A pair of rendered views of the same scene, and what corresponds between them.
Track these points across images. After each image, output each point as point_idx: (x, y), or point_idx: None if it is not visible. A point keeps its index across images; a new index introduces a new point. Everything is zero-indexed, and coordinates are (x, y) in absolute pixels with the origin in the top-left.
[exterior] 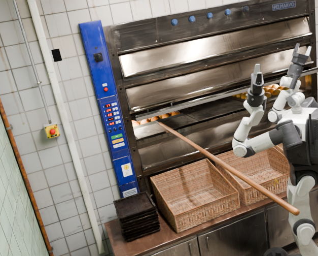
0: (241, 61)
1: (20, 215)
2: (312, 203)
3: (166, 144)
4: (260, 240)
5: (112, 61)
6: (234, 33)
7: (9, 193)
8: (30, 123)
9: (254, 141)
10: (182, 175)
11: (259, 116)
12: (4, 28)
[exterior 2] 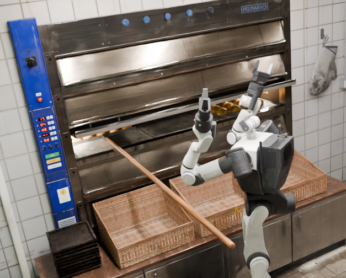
0: (203, 69)
1: None
2: (276, 235)
3: (113, 164)
4: (217, 276)
5: (48, 67)
6: (196, 37)
7: None
8: None
9: (203, 169)
10: (131, 202)
11: (208, 143)
12: None
